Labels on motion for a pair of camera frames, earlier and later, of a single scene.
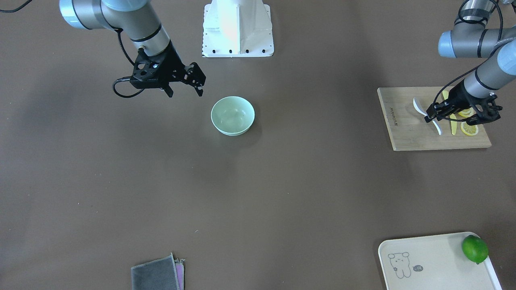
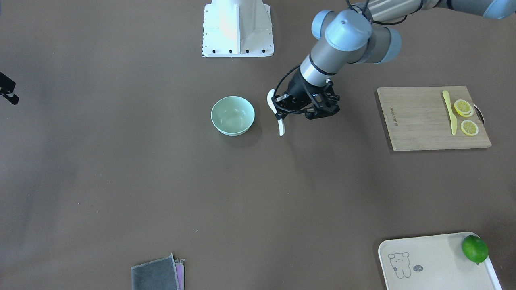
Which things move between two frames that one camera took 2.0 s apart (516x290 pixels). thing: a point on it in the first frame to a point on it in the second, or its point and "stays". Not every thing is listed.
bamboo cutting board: (404, 108) stays
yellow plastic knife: (452, 118) stays
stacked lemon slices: (467, 112) stays
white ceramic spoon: (422, 109) to (270, 95)
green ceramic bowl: (232, 115) stays
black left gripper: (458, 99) to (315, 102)
